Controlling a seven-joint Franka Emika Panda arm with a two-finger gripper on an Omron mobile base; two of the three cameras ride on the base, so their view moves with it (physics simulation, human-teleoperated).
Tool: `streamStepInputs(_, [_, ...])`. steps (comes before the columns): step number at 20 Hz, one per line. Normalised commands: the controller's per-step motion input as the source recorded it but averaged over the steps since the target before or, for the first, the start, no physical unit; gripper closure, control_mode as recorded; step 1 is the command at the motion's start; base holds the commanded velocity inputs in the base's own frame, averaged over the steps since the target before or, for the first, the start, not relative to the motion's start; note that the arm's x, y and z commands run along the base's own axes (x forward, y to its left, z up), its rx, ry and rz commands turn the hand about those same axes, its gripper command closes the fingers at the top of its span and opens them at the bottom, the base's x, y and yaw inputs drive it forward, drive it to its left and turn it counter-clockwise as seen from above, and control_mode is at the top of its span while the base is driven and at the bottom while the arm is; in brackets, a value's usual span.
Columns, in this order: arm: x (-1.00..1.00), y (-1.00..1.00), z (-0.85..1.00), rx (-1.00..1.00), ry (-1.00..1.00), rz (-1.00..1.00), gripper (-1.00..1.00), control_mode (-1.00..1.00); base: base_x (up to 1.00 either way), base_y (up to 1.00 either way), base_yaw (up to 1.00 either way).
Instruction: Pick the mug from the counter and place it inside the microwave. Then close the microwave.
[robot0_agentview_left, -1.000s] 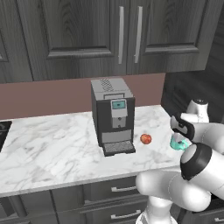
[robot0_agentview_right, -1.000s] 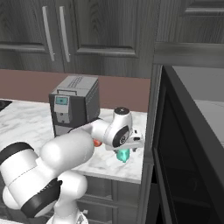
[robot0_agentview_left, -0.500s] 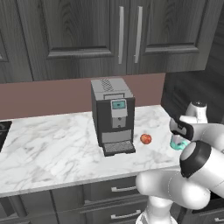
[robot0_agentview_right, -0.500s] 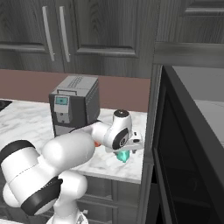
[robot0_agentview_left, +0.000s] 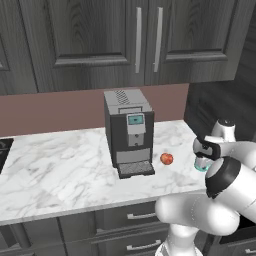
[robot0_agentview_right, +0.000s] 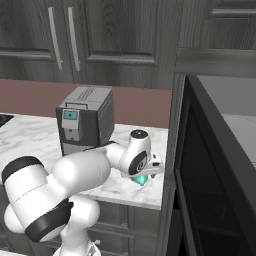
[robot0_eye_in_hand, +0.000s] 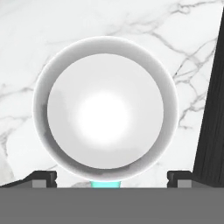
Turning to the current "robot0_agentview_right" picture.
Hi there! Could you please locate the dark grey cupboard above microwave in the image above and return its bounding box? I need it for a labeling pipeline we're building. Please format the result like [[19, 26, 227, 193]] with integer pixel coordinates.
[[177, 0, 256, 52]]

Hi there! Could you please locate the grey coffee machine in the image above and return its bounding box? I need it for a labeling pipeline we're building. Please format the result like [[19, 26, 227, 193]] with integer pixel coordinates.
[[55, 85, 115, 157]]

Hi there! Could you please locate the black hob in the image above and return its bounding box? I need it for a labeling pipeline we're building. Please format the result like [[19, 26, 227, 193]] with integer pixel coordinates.
[[0, 113, 15, 128]]

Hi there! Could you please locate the grey microwave housing frame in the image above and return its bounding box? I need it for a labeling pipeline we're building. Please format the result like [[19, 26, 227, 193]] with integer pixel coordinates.
[[155, 47, 256, 256]]

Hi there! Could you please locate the grey base cabinet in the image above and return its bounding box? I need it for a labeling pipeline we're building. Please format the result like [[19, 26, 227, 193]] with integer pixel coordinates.
[[0, 186, 163, 256]]

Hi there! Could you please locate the dark grey wall cupboard door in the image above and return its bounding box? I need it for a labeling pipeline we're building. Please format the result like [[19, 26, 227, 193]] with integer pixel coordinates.
[[0, 0, 75, 84], [62, 0, 184, 90]]

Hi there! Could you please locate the black microwave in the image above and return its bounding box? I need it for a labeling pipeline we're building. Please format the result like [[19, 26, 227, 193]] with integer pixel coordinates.
[[195, 75, 256, 165]]

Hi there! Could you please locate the teal mug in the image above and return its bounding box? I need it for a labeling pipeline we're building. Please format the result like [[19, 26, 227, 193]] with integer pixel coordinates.
[[132, 174, 149, 187]]

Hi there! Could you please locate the silver cupboard door handle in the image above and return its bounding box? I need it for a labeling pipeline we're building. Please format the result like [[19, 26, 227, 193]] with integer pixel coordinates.
[[67, 6, 82, 72], [47, 6, 64, 71]]

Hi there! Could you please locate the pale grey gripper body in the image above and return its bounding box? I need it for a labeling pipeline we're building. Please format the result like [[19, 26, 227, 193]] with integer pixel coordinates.
[[127, 162, 165, 180]]

